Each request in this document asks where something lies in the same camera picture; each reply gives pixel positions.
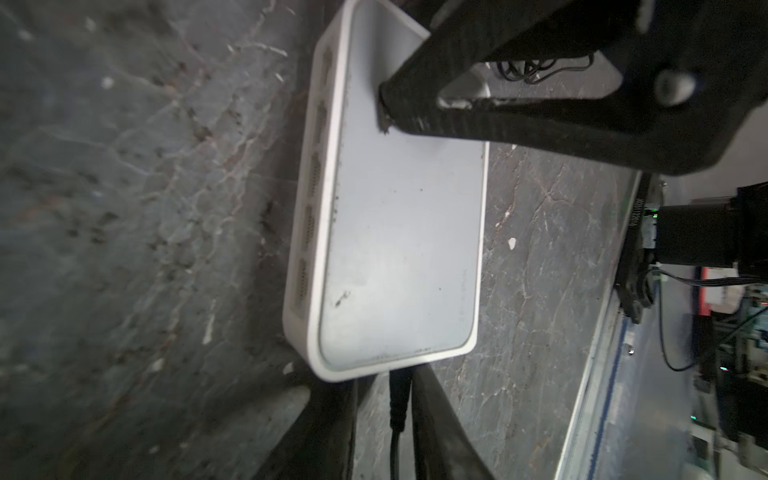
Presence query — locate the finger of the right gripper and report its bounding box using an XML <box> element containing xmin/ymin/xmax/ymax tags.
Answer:
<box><xmin>379</xmin><ymin>1</ymin><xmax>767</xmax><ymax>176</ymax></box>

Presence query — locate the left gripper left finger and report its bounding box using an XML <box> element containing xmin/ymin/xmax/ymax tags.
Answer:
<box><xmin>253</xmin><ymin>380</ymin><xmax>359</xmax><ymax>479</ymax></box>

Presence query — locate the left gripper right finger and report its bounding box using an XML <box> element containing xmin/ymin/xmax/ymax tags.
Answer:
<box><xmin>411</xmin><ymin>364</ymin><xmax>494</xmax><ymax>480</ymax></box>

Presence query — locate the white switch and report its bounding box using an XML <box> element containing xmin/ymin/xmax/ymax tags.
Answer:
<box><xmin>282</xmin><ymin>1</ymin><xmax>489</xmax><ymax>382</ymax></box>

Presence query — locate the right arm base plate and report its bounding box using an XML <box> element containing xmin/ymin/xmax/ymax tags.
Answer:
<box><xmin>613</xmin><ymin>172</ymin><xmax>663</xmax><ymax>324</ymax></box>

